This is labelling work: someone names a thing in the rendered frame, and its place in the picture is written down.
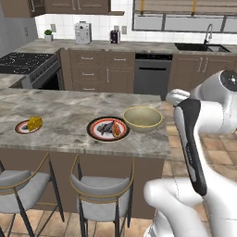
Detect red and black rimmed dinner plate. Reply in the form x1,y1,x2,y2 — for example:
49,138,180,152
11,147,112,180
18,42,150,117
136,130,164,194
86,116,131,143

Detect dark toaster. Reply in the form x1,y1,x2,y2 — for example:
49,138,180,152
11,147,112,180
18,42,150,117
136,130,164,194
109,30,121,44

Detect brown base cupboards with drawers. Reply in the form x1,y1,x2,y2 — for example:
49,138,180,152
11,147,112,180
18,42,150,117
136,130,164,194
59,49,136,94

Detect black sink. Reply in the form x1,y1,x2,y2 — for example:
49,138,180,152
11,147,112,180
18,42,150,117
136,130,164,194
174,43,231,53

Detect silver tap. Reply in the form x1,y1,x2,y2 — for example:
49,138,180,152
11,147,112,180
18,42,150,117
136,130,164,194
203,23,215,45

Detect white coffee machine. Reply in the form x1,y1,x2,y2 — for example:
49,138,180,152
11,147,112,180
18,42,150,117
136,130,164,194
73,20,93,45

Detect dark cooked fish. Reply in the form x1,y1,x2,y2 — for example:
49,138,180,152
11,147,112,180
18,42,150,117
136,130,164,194
95,121,115,136

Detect yellow cheese wedge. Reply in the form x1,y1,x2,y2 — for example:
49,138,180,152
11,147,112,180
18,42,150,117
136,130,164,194
27,116,44,131

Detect grey dishwasher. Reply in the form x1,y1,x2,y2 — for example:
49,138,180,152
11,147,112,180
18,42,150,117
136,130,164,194
133,53,173,101

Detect brown wall cupboards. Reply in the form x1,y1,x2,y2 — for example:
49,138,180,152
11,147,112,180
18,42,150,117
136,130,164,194
0,0,125,19

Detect grey cushioned bar stool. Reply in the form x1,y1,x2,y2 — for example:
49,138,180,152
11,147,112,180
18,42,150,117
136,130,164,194
69,154,136,237
0,152,66,237

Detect brown dining counter island base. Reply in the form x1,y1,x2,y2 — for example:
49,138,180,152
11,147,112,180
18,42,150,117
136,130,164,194
0,147,166,220

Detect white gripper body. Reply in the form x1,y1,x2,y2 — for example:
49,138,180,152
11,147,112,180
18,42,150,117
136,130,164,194
165,88,192,107

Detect large beige bowl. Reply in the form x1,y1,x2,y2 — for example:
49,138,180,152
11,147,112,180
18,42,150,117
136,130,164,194
122,106,164,134

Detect small potted green plant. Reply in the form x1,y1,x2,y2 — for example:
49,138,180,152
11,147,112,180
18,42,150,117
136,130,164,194
44,29,55,44

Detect small red rimmed appetizer plate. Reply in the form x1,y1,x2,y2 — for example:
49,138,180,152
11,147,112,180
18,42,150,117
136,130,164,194
14,118,43,135

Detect brown base cupboards under sink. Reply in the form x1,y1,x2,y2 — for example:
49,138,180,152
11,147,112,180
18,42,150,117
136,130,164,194
168,53,237,94

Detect orange cooked food piece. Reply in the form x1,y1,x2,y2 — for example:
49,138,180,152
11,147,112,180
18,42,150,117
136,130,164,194
111,120,122,139

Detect black stove with hob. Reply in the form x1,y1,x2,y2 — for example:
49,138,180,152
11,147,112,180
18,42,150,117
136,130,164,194
0,52,62,91

